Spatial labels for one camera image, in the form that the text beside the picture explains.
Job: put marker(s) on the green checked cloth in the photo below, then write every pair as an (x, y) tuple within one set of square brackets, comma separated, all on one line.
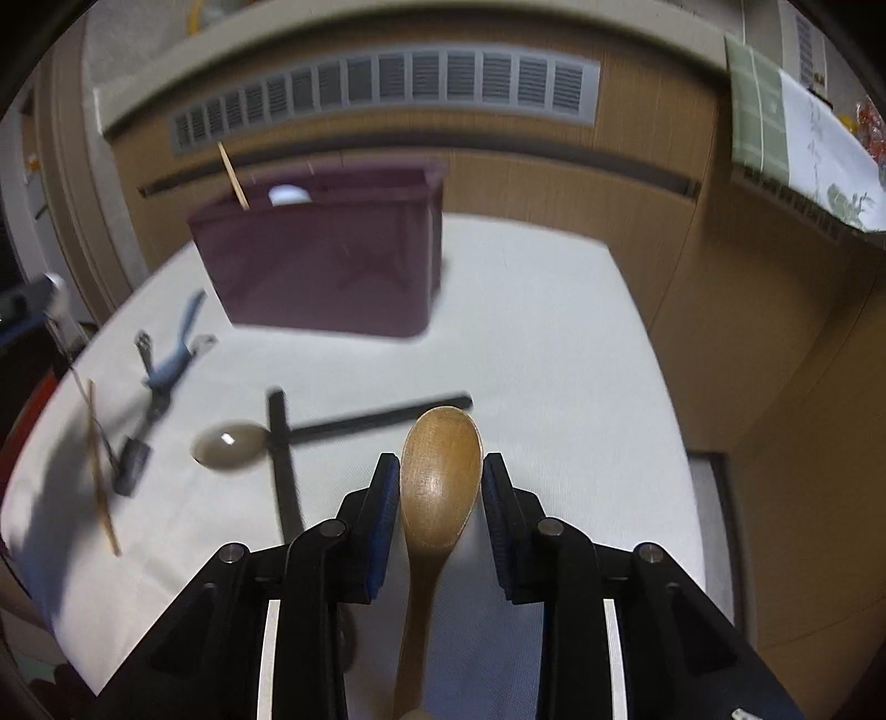
[(758, 111)]

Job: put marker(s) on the light wooden chopstick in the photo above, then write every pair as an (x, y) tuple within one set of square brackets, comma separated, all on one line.
[(232, 173), (102, 484)]

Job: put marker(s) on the brown wooden spoon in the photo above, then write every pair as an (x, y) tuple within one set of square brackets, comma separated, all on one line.
[(439, 478)]

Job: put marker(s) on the black chopstick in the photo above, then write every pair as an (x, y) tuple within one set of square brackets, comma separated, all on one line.
[(282, 471), (374, 419)]

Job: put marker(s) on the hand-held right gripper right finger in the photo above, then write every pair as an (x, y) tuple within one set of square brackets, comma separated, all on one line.
[(495, 526)]

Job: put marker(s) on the grey vent grille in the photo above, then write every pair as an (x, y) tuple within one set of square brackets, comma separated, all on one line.
[(387, 86)]

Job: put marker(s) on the green white cloth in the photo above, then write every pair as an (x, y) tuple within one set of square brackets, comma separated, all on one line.
[(830, 152)]

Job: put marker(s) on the maroon plastic container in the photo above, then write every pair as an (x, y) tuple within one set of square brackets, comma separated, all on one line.
[(325, 270)]

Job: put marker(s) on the small black utensil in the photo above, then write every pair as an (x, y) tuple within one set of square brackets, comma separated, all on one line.
[(131, 466)]

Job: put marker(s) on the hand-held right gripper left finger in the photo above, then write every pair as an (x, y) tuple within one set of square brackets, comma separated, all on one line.
[(387, 526)]

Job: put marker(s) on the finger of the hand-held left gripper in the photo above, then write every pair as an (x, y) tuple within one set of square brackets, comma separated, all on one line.
[(50, 289)]

